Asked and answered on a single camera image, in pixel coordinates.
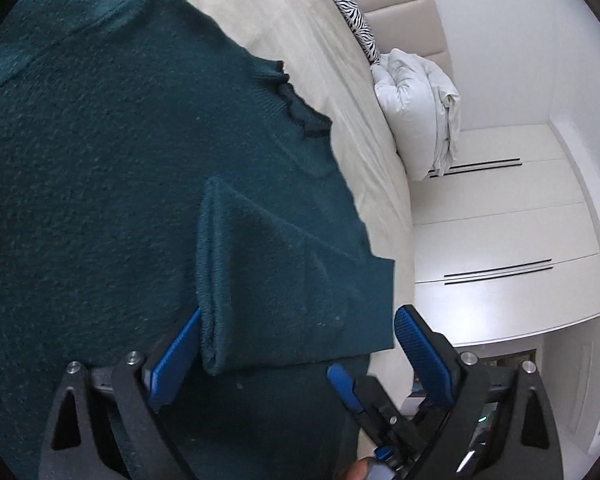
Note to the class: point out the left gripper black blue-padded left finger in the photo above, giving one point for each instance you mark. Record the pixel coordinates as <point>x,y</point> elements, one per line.
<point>103,423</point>

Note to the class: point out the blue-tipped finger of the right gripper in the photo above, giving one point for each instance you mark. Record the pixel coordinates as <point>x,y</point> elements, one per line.
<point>343,384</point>

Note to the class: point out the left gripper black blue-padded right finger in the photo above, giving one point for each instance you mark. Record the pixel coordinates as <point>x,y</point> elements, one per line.
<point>498,423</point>

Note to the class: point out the white folded duvet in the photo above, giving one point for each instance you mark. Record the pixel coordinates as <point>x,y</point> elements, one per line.
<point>422,107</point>

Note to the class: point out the zebra print pillow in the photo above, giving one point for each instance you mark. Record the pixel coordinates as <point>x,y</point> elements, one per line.
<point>364,35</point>

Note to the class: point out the white wardrobe with black handles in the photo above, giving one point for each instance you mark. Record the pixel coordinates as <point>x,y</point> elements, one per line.
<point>505,244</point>

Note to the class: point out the person's right hand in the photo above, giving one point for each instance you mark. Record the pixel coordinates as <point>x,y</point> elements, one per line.
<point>358,470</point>

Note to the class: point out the beige padded headboard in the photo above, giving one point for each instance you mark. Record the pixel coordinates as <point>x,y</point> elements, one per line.
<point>413,26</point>

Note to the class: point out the dark teal knit sweater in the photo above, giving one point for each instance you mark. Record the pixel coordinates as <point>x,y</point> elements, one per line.
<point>82,277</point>

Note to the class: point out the beige bed sheet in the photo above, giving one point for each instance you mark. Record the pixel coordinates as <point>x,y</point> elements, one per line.
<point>330,110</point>

